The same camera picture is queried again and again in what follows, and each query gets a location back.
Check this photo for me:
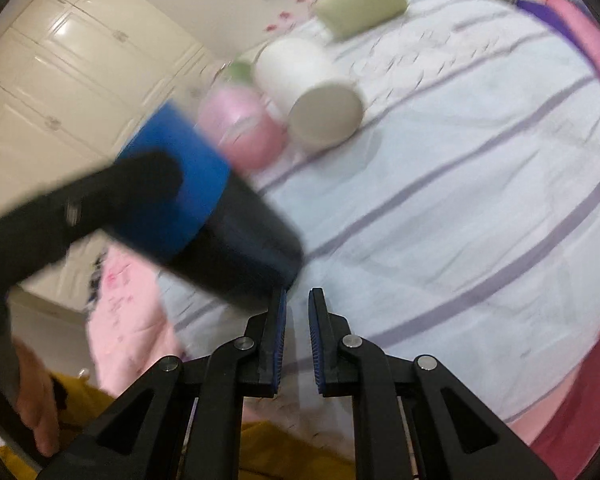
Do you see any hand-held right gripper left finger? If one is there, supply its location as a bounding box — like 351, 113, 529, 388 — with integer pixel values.
45, 287, 287, 480

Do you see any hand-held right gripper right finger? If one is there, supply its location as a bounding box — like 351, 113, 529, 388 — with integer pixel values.
308, 287, 556, 480

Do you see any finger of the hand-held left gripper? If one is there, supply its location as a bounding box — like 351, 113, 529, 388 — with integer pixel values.
62, 151, 184, 243

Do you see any blue and black cup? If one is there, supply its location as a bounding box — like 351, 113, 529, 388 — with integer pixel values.
117, 100, 307, 311

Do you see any pink cup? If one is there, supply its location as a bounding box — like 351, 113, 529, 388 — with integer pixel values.
197, 85, 289, 172

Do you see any white cup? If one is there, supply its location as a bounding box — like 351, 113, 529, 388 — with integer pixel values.
254, 37, 367, 152

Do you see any person's left hand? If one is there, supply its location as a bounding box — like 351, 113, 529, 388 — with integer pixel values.
14, 339, 62, 457

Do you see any yellow clothing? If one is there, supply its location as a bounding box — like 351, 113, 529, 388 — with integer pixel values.
0, 370, 357, 480

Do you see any cream wardrobe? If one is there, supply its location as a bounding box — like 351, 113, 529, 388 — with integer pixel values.
0, 0, 217, 311

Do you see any pink blanket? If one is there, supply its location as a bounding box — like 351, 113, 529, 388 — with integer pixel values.
87, 245, 193, 403

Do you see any small green object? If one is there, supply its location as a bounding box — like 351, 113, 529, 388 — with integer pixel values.
224, 60, 257, 84

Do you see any purple striped white bedsheet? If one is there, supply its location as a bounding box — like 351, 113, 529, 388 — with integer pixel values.
157, 0, 600, 427

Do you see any dark red cloth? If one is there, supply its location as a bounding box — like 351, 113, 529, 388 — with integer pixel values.
509, 357, 600, 472

